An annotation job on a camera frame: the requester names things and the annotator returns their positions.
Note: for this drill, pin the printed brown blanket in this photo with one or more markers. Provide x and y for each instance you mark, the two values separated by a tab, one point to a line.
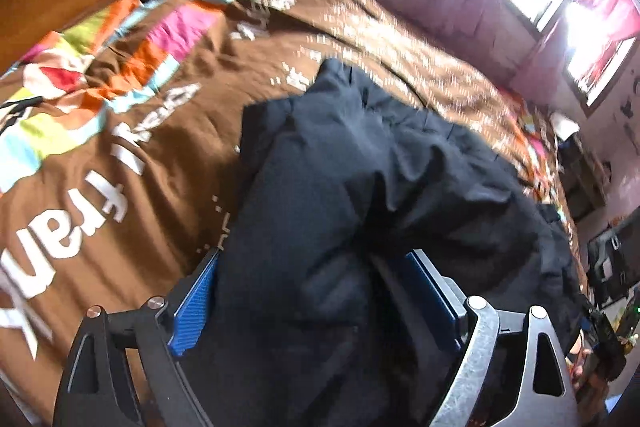
150	132

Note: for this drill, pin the dark cabinet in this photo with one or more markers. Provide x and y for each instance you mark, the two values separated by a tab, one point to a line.
580	177

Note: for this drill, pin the window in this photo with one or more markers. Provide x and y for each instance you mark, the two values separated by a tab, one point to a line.
585	52

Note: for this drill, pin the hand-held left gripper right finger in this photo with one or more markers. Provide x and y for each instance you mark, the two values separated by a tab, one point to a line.
432	294

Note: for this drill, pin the white object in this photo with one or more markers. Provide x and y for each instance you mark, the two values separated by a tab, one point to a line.
566	127

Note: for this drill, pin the dark navy padded jacket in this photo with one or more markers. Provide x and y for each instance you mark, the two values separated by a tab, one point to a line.
325	182

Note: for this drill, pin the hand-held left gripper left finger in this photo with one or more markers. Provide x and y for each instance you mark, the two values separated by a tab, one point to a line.
195	307

